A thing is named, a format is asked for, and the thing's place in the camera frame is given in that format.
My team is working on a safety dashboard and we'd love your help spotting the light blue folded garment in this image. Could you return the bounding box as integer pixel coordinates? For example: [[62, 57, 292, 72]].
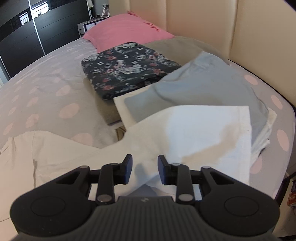
[[124, 51, 270, 142]]

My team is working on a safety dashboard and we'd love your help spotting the pink pillow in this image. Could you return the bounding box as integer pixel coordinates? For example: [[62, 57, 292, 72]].
[[83, 14, 175, 53]]

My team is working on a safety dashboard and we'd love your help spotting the cream white t-shirt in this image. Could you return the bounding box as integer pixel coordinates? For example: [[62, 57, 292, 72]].
[[0, 105, 253, 241]]

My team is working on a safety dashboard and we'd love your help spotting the beige padded headboard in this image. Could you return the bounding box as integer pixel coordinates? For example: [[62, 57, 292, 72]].
[[109, 1, 295, 103]]

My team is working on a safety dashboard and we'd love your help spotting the beige olive folded garment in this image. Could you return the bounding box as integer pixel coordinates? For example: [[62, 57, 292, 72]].
[[96, 36, 229, 125]]

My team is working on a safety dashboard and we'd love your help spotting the dark floral folded garment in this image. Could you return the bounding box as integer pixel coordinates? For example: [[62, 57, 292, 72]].
[[81, 42, 181, 100]]

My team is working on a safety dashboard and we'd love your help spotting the white bedside cabinet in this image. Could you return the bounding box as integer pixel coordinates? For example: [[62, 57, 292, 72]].
[[77, 17, 108, 38]]

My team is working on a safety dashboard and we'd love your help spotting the white folded shirt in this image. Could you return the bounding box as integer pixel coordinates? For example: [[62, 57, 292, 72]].
[[114, 87, 277, 162]]

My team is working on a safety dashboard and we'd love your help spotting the black wardrobe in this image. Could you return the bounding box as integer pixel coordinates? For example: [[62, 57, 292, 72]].
[[1, 0, 90, 77]]

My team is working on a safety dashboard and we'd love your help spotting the grey pink-dotted bed sheet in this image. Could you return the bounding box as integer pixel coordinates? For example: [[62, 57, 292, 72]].
[[1, 39, 295, 194]]

